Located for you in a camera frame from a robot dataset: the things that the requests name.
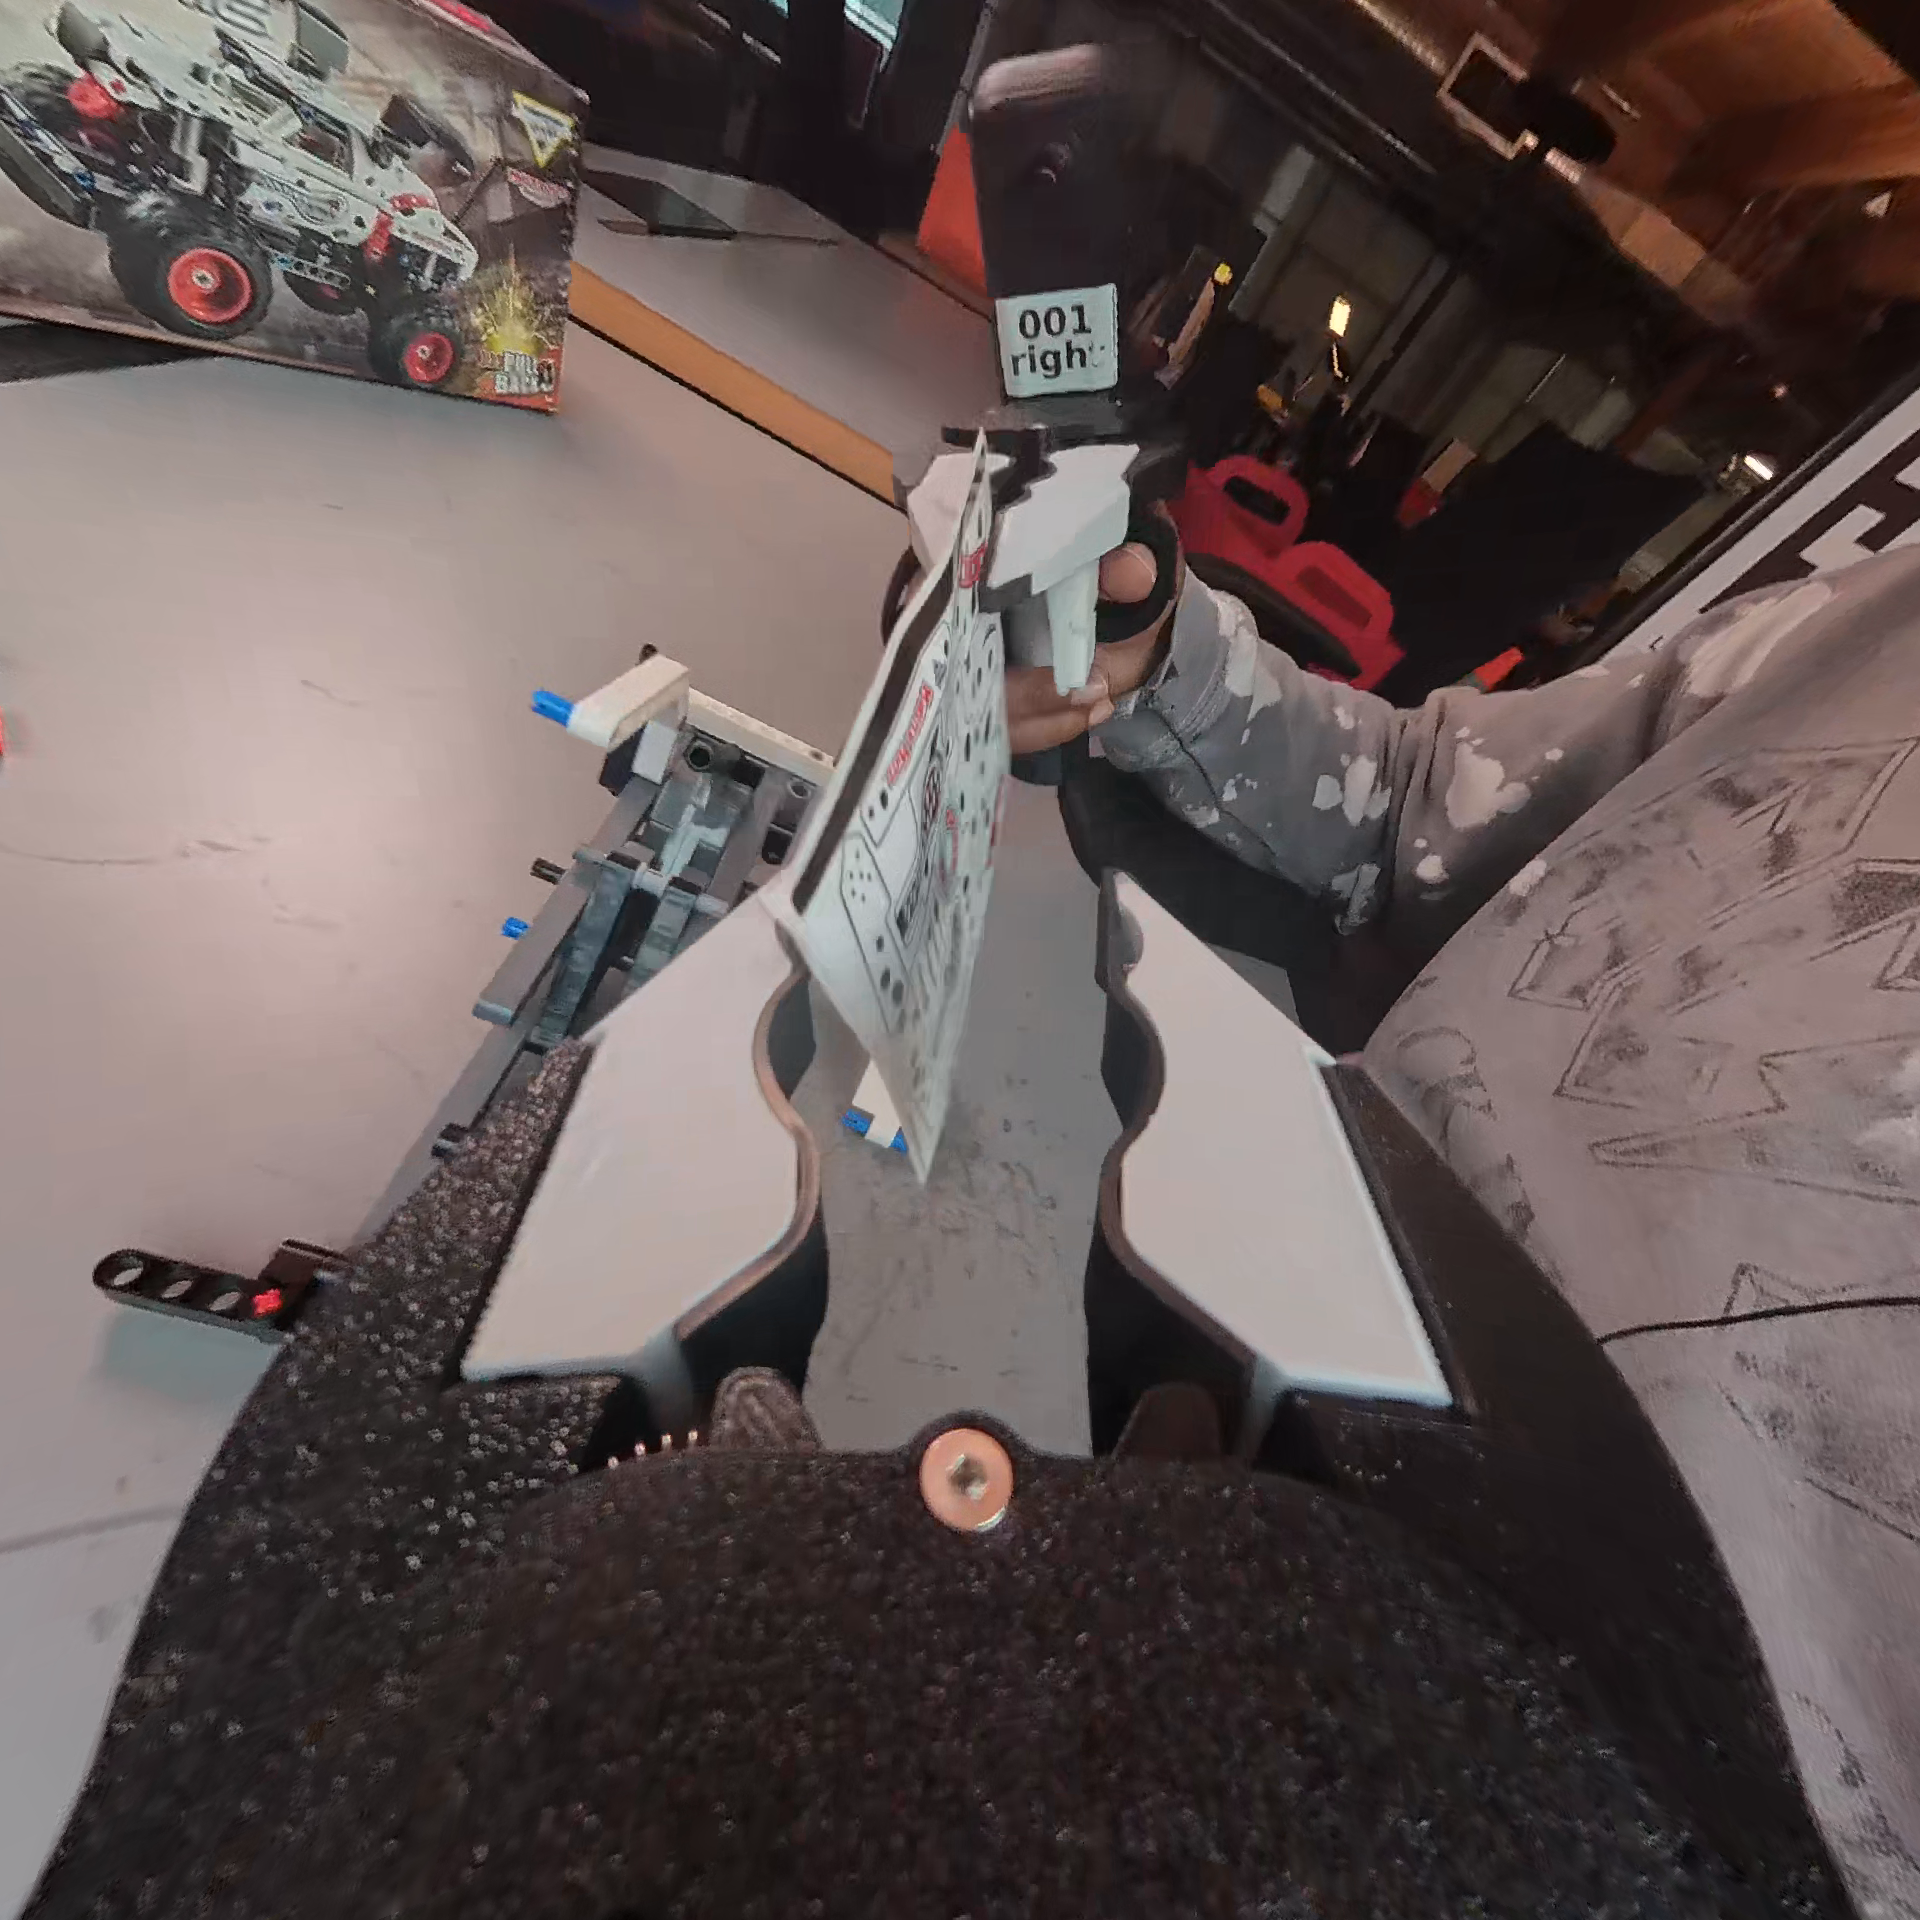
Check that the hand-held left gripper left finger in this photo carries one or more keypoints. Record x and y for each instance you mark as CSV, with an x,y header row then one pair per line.
x,y
629,1184

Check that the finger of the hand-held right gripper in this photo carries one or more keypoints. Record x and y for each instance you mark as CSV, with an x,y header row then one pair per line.
x,y
1065,511
937,504

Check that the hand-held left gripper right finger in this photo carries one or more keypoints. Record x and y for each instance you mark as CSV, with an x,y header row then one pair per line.
x,y
1277,1201

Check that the white curved toy panel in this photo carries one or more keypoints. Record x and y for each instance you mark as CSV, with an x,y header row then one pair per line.
x,y
879,1102

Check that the grey black toy chassis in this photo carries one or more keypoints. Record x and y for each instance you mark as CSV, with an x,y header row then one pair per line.
x,y
661,870

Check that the toy sticker sheet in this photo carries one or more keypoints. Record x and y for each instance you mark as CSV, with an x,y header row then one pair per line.
x,y
901,901

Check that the person's right forearm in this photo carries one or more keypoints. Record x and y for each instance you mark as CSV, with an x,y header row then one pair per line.
x,y
1350,780

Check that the grey desk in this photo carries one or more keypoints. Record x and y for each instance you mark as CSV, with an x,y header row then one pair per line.
x,y
225,600

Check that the person's right hand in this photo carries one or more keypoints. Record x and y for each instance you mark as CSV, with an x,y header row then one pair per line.
x,y
1049,721

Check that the orange bag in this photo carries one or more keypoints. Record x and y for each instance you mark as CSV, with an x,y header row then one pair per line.
x,y
955,224

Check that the red chair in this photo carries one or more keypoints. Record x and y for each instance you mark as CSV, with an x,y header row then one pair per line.
x,y
1305,585

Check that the adjoining grey table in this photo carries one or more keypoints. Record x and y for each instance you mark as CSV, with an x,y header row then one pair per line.
x,y
750,301

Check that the person's grey printed sweatshirt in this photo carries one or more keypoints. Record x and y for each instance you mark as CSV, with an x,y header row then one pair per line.
x,y
1725,1050

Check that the black white sign board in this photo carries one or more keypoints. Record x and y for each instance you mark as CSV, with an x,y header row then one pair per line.
x,y
1800,524

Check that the black toy set box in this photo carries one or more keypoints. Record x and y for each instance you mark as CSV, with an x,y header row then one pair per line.
x,y
225,182

